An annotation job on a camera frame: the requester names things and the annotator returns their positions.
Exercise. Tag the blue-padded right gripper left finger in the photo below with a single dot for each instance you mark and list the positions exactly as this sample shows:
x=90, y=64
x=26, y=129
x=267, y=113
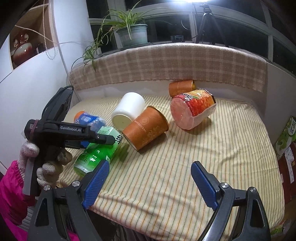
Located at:
x=61, y=210

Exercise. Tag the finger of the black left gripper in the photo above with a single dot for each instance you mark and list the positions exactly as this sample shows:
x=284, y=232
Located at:
x=97, y=138

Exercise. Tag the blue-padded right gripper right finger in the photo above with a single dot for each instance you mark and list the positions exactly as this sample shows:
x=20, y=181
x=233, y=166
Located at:
x=251, y=221

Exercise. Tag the green plastic drink bottle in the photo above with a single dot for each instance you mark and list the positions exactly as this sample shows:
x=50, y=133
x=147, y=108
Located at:
x=94, y=153

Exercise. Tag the pink jacket sleeve forearm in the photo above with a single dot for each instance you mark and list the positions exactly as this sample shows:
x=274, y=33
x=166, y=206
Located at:
x=14, y=204

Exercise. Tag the white plastic cup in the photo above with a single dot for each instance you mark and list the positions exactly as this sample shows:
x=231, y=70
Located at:
x=129, y=108

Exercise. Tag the large orange paper cup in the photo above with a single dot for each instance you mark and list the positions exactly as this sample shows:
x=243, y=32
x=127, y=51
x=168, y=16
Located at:
x=149, y=125

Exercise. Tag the small orange paper cup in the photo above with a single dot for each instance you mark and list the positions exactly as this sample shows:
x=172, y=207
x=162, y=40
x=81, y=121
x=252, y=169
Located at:
x=178, y=87

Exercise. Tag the red instant noodle cup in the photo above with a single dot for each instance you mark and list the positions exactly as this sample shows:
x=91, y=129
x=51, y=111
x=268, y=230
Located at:
x=191, y=108

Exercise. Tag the white knit gloved hand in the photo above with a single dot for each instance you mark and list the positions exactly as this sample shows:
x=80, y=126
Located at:
x=48, y=173

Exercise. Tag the blue orange-capped bottle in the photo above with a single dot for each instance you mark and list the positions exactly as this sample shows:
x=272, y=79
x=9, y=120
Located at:
x=86, y=119

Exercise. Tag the yellow striped mattress sheet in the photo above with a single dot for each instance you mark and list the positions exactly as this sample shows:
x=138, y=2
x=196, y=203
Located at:
x=152, y=192

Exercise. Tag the red cardboard box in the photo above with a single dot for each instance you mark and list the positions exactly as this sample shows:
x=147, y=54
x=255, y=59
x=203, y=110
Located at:
x=287, y=172

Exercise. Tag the white wooden shelf cabinet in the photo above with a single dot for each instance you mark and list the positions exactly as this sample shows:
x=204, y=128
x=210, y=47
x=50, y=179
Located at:
x=26, y=89

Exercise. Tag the red white ceramic jar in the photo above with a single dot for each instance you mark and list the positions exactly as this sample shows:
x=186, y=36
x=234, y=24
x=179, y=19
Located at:
x=23, y=45

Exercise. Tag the green cardboard box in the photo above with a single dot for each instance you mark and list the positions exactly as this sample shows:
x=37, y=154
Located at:
x=286, y=138

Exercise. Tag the potted spider plant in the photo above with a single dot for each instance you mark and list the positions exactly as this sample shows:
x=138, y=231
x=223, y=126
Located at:
x=129, y=25

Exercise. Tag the beige plaid blanket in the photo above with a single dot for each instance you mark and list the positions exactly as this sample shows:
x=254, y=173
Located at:
x=175, y=61

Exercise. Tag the black camera tripod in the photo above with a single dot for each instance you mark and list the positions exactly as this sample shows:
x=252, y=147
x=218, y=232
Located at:
x=208, y=23

